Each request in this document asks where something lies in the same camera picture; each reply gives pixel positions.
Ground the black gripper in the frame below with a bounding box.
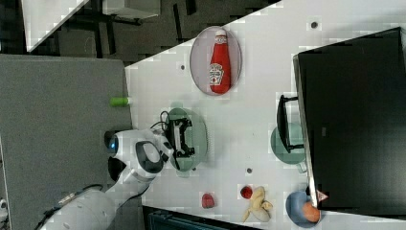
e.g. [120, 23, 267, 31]
[169, 118, 195, 158]

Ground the green plastic strainer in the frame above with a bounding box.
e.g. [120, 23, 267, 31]
[165, 103, 209, 178]

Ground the green marker pen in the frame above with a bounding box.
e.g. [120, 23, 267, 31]
[109, 97, 131, 107]

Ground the black cylinder large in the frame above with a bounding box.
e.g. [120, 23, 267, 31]
[108, 157, 126, 181]

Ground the red ketchup bottle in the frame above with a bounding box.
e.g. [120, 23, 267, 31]
[209, 30, 231, 94]

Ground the red strawberry toy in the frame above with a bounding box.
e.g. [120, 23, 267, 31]
[201, 194, 215, 209]

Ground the small red fruit toy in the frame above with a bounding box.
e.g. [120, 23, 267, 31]
[240, 186, 253, 199]

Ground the peeled banana toy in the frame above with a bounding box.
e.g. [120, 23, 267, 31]
[242, 186, 273, 222]

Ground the green glass cup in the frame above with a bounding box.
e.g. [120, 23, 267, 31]
[270, 123, 307, 173]

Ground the blue bowl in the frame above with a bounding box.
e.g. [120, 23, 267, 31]
[285, 191, 322, 228]

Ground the orange fruit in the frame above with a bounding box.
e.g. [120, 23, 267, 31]
[302, 202, 321, 222]

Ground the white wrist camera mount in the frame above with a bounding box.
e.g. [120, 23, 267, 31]
[152, 129, 174, 162]

